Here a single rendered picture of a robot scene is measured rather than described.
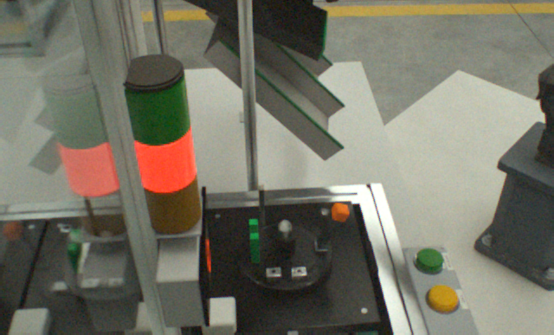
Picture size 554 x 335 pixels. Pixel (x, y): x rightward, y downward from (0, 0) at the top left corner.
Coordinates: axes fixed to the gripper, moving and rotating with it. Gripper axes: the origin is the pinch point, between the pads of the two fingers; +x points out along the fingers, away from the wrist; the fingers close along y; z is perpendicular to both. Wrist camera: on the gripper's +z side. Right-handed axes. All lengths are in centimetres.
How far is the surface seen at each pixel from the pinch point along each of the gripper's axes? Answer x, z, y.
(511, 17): -80, -150, -249
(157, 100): 3, 16, 63
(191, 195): 4, 6, 62
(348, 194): -2.7, -31.2, 23.6
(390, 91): -4, -131, -158
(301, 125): 3.1, -19.0, 18.9
